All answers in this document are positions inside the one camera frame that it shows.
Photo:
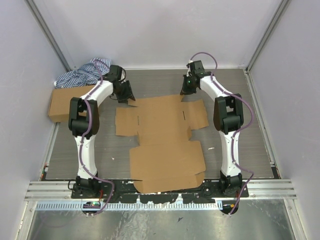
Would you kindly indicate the left aluminium corner post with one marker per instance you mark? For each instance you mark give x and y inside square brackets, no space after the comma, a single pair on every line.
[47,33]

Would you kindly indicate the white slotted cable duct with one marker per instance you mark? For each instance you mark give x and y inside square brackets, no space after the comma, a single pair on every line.
[80,205]

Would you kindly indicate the closed brown cardboard box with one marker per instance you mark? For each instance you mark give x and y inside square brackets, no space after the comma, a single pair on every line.
[60,102]

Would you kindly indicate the blue striped crumpled cloth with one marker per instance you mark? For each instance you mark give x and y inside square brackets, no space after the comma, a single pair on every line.
[87,74]

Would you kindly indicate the aluminium corner post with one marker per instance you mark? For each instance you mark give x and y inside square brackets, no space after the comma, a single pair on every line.
[279,12]
[47,33]

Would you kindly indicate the brown cardboard box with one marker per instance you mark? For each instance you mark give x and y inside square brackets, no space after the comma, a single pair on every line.
[60,102]
[163,126]

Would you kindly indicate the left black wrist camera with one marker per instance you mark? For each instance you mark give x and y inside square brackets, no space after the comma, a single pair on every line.
[116,72]

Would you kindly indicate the right aluminium corner post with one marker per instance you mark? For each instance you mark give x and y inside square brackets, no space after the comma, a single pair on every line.
[279,12]

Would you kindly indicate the aluminium front rail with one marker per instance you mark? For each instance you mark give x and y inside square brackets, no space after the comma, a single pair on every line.
[131,191]

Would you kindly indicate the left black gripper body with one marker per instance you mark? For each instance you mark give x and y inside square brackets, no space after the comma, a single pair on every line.
[124,94]

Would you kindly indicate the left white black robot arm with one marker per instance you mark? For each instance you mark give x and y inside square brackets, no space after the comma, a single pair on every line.
[84,124]

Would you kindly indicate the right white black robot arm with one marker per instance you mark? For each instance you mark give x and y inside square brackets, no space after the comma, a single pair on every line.
[228,118]

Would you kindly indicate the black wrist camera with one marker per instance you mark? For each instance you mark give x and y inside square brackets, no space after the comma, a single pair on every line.
[116,72]
[195,68]

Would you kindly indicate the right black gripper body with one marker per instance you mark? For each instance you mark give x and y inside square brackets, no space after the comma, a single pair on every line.
[188,86]

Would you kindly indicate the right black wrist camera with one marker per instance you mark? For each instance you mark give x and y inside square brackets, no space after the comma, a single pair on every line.
[195,68]

